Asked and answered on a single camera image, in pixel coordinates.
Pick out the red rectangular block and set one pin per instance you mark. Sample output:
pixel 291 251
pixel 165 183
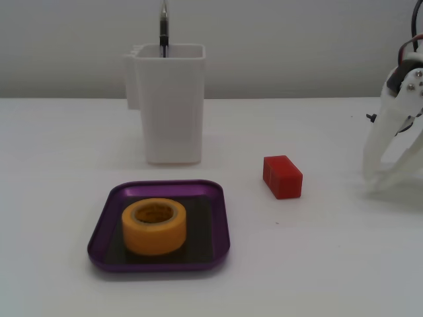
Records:
pixel 284 176

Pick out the purple metal tray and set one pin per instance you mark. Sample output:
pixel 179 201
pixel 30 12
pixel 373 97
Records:
pixel 102 231

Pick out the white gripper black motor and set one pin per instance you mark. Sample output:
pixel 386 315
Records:
pixel 410 86

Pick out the black and silver pen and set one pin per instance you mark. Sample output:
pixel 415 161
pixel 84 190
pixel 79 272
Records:
pixel 164 26

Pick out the black tray liner mat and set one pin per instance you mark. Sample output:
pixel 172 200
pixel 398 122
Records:
pixel 200 231

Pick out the white plastic pen holder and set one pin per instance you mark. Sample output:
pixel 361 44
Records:
pixel 172 105

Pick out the yellow tape roll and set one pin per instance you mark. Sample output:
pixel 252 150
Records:
pixel 153 234

